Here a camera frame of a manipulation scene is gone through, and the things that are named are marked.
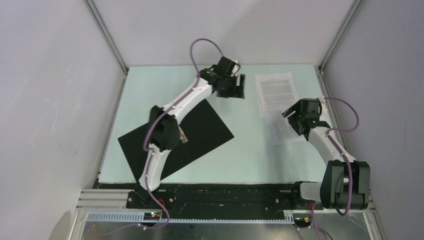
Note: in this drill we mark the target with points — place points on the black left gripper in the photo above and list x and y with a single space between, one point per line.
236 91

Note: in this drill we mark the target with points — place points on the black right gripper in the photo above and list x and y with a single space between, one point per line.
296 107

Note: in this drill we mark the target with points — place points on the printed paper sheet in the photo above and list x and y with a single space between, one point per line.
279 131
275 90

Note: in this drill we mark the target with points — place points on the red and black file folder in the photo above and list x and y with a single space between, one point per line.
203 128

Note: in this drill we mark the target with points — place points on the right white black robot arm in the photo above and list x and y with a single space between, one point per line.
345 185

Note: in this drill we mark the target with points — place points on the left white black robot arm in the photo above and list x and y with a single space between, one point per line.
164 134

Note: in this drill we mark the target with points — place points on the metal folder clip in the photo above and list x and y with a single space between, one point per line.
182 135

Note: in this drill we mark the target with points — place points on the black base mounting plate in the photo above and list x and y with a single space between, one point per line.
245 202

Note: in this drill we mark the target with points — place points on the right controller board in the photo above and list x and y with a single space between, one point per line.
302 222

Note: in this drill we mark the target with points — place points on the controller board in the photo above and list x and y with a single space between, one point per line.
152 216
302 222

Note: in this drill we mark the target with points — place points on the left controller board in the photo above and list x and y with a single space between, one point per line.
152 216

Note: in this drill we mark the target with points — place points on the aluminium frame rail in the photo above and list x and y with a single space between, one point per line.
110 204

